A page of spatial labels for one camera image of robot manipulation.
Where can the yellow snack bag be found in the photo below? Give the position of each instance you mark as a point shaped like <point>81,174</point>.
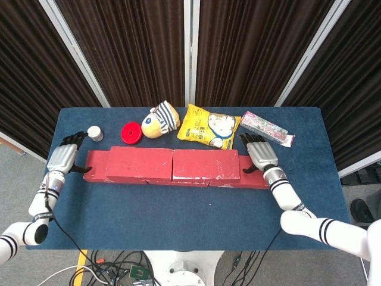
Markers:
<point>199,125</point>

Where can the yellow plush toy striped hat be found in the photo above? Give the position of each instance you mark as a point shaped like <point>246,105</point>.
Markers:
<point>157,123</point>

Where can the toothpaste box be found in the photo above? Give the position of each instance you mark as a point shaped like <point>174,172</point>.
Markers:
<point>265,128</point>

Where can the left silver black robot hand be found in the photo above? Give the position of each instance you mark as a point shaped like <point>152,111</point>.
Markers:
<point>62,156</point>

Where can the small white jar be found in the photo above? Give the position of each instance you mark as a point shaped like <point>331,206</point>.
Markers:
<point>95,133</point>

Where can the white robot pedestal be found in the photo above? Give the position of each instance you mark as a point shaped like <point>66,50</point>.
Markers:
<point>184,265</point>

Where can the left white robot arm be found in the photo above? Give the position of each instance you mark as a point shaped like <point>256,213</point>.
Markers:
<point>41,202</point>

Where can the green circuit board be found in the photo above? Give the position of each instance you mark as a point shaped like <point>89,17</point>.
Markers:
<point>138,271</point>

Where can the brown curtain panel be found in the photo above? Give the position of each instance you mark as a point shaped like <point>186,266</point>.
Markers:
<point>128,53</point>
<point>29,74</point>
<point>253,53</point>
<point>351,89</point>

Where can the red round lid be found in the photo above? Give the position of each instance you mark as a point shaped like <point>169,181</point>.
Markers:
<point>131,133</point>

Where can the white partition base rail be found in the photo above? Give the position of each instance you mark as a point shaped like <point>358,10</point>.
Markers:
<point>360,170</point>
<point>21,146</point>

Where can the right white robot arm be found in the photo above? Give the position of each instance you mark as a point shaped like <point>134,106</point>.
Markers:
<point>303,223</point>

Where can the blue table cloth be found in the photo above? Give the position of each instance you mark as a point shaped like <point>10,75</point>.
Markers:
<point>149,214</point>

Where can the black equipment boxes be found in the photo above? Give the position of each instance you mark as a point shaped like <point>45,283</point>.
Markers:
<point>366,176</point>

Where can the black shoe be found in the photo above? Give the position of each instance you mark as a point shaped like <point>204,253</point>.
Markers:
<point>361,210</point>

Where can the white partition post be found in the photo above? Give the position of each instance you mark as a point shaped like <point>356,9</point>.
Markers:
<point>312,53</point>
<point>191,53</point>
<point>76,56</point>

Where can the red foam block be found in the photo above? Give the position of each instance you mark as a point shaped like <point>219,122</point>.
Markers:
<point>95,167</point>
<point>190,183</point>
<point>137,164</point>
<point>247,178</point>
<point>205,165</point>

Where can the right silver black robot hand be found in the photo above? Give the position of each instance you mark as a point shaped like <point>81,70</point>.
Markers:
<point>263,155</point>

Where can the yellow floor tape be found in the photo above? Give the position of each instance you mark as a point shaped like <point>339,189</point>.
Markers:
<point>80,265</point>

